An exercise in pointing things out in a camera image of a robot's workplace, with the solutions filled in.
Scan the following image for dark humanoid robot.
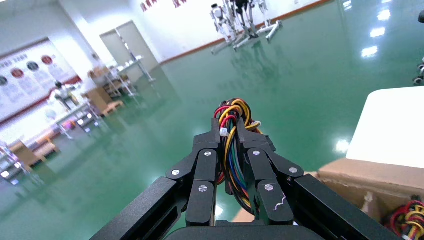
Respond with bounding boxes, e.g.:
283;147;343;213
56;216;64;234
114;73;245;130
231;0;263;39

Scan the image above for brown cardboard box with dividers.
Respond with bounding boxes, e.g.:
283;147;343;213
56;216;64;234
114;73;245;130
231;158;424;233

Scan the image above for white robot with black head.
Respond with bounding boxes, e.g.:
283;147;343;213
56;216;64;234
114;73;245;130
47;81;82;112

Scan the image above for white work table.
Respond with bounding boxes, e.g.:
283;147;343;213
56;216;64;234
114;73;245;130
115;54;157;84

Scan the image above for silver power supply coloured wires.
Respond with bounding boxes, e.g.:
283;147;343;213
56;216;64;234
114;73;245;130
213;97;266;216
385;195;424;240

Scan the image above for white humanoid robot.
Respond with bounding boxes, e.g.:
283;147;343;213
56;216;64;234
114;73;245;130
209;3;238;42

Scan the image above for wooden crates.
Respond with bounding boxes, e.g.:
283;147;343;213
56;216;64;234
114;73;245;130
8;137;61;170

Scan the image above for stacked cardboard boxes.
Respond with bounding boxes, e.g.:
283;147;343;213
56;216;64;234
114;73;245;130
86;87;114;114

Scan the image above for low wooden pallet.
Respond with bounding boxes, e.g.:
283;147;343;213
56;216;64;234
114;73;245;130
100;100;125;117

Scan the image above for grey robot stand frame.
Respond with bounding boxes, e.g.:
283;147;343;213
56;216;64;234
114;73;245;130
233;19;284;51

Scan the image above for white workbench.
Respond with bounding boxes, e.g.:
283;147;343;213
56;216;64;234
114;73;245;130
54;102;104;140

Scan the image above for grey door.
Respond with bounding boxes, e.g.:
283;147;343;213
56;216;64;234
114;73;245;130
99;20;160;84

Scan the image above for wall poster board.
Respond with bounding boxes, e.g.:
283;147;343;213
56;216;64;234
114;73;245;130
0;38;79;123

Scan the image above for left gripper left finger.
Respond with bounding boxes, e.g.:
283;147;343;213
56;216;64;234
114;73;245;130
90;117;222;240

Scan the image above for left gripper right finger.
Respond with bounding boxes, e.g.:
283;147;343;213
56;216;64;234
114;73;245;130
235;117;398;240

